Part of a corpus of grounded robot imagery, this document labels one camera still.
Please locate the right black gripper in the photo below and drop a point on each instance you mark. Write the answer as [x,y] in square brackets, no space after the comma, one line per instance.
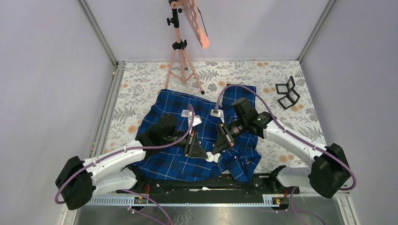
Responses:
[224,140]

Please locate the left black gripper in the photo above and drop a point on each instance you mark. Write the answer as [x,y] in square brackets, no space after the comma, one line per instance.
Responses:
[193,148]

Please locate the blue plaid shirt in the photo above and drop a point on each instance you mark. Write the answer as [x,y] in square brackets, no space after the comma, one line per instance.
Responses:
[172,164]

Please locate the black jewelry box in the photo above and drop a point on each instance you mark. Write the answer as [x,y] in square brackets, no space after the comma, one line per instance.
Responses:
[289,100]

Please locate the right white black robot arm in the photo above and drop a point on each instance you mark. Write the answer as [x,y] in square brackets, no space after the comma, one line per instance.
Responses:
[327,167]

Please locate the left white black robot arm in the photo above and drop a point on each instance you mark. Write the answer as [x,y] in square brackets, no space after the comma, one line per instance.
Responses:
[82,179]

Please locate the floral table mat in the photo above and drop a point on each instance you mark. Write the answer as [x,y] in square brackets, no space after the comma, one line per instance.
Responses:
[254,80]

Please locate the pink tripod stand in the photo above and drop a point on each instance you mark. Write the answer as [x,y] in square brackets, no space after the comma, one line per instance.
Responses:
[180,47]

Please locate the pink perforated board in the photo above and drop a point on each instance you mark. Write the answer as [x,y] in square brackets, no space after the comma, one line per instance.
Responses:
[193,16]

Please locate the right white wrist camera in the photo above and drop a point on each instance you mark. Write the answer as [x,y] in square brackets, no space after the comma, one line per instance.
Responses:
[216,113]

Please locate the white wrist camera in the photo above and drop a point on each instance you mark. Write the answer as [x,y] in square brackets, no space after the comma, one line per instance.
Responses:
[195,120]
[216,113]

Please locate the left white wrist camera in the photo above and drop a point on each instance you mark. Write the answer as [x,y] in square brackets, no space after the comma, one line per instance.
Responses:
[195,120]

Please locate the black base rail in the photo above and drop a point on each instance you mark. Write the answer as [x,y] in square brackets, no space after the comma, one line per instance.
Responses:
[262,183]

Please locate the grey slotted cable duct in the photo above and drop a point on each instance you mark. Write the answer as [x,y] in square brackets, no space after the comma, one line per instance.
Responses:
[190,199]

